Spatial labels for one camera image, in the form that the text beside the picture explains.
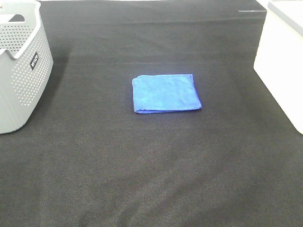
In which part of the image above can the folded blue towel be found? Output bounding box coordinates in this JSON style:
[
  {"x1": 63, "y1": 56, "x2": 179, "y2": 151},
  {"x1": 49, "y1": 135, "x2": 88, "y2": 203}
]
[{"x1": 132, "y1": 74, "x2": 202, "y2": 114}]

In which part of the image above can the black table cloth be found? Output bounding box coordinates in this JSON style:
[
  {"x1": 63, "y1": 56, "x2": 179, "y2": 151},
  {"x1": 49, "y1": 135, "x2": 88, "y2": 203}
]
[{"x1": 0, "y1": 0, "x2": 303, "y2": 227}]

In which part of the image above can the grey perforated laundry basket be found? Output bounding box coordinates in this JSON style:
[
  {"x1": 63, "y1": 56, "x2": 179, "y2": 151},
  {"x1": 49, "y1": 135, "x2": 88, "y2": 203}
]
[{"x1": 0, "y1": 0, "x2": 53, "y2": 134}]

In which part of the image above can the white box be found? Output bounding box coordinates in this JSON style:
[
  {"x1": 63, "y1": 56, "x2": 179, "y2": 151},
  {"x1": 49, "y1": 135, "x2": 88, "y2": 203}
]
[{"x1": 253, "y1": 0, "x2": 303, "y2": 133}]

